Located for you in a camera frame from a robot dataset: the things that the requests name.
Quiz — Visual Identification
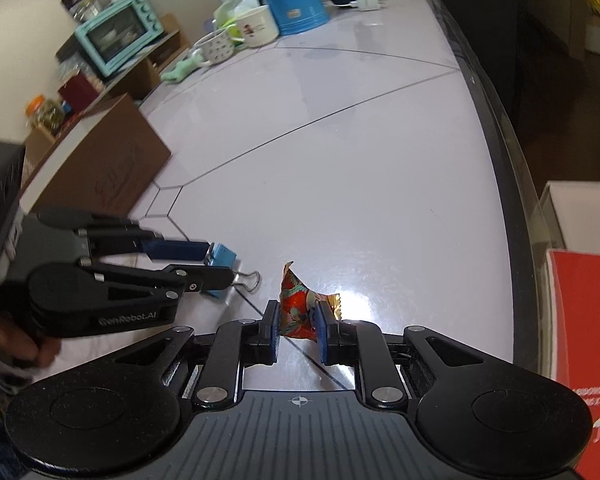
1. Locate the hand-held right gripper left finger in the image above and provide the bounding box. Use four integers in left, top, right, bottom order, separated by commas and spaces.
115, 300, 283, 408

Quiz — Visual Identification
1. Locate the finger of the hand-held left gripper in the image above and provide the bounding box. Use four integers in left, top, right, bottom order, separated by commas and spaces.
77, 224, 210, 263
97, 264, 236, 302

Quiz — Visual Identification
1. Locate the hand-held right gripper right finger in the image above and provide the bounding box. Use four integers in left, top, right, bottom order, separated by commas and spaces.
312, 300, 486, 408

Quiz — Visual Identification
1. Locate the blue binder clip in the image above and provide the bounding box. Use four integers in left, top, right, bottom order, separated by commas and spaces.
202, 242, 261, 301

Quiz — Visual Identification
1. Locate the small red candy packet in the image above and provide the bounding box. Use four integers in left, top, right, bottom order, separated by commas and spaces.
279, 261, 345, 343

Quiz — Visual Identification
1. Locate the brown cardboard box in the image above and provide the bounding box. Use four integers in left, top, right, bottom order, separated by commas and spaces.
20, 92, 172, 221

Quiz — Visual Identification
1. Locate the person's left hand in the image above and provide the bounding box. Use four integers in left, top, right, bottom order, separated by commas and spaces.
0, 309, 63, 368

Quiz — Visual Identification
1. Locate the orange lid jar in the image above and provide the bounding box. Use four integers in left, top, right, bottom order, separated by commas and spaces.
26, 95, 66, 136

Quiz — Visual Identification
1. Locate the dark red box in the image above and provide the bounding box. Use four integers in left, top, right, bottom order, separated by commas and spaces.
57, 71, 103, 111

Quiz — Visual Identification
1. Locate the wooden shelf cabinet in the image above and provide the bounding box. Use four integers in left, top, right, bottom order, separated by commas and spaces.
25, 12, 191, 161

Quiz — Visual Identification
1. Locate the green cloth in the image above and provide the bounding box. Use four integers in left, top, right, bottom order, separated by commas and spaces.
160, 50, 203, 83

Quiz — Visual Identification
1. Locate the patterned mug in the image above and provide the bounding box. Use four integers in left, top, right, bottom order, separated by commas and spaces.
192, 30, 236, 67

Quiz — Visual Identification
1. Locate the teal toaster oven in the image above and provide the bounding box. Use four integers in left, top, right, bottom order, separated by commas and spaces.
74, 0, 167, 78

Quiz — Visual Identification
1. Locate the cream mug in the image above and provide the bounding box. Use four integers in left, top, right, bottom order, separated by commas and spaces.
230, 5, 281, 48

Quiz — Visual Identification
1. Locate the green tissue pack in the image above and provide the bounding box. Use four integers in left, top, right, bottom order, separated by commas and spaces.
214, 0, 258, 43

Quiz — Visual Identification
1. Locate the red carton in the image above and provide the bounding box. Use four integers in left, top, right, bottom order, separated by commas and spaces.
547, 249, 600, 480

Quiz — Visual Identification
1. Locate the black white appliance box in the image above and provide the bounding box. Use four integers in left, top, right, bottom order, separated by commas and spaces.
427, 0, 586, 161

